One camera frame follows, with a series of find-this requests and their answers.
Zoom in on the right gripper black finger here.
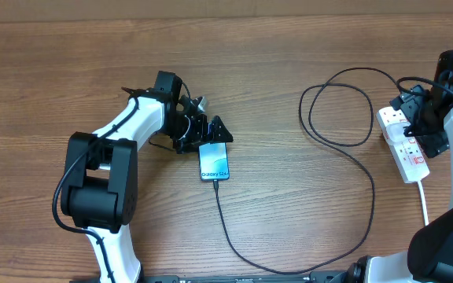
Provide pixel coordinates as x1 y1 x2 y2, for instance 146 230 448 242
416 133 449 158
389 93 418 112

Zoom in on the Samsung Galaxy smartphone blue screen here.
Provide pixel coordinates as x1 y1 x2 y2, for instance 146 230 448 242
199 143 230 182

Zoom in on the black USB charging cable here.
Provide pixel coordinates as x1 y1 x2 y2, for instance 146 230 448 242
212 67 404 275

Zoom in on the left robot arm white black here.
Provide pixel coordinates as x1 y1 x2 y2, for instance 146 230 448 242
51 71 234 282

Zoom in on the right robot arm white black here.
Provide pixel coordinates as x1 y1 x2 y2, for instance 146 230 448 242
333 50 453 282

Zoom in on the white charger plug adapter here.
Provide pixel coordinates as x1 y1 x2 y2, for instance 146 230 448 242
385 121 411 145

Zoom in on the white power strip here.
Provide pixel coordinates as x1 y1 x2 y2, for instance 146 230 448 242
376 106 429 184

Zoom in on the white power strip cord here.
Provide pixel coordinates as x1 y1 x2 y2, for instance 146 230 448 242
417 179 431 227

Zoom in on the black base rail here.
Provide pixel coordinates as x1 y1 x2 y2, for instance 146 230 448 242
68 270 353 283

